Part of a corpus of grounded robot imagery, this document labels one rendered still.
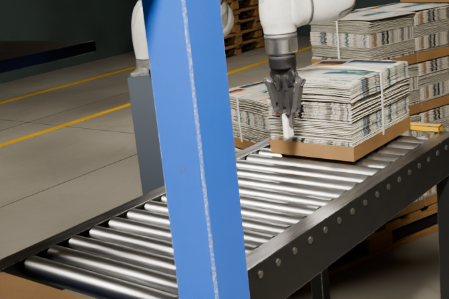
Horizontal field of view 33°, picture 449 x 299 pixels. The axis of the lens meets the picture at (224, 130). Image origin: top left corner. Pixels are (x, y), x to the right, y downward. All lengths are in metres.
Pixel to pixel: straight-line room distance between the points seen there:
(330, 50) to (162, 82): 2.40
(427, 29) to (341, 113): 1.45
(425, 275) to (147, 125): 1.35
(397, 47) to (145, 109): 1.21
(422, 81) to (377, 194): 1.61
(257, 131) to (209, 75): 1.95
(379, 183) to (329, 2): 0.51
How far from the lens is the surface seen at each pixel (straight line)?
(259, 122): 2.98
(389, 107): 2.33
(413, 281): 3.28
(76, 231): 1.87
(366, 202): 1.92
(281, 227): 1.73
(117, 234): 1.81
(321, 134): 2.18
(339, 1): 2.09
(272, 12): 2.00
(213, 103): 1.06
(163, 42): 1.05
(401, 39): 3.41
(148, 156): 2.82
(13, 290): 1.61
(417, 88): 3.51
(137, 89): 2.77
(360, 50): 3.30
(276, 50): 2.02
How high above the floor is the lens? 1.44
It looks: 14 degrees down
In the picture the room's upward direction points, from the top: 6 degrees counter-clockwise
